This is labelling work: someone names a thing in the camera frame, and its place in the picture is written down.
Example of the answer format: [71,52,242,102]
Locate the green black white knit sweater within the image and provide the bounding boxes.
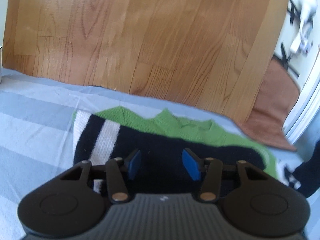
[71,106,320,198]

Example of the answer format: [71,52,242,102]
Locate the brown perforated cushion mat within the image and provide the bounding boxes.
[237,57,299,152]

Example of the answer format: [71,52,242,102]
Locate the wooden headboard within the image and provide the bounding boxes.
[3,0,289,122]

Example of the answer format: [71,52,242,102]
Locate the white frosted glass door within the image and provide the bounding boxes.
[283,60,319,144]

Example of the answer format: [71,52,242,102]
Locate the white clutter on shelf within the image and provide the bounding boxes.
[274,0,319,78]

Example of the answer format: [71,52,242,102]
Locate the white enamel mug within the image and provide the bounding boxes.
[0,46,3,83]

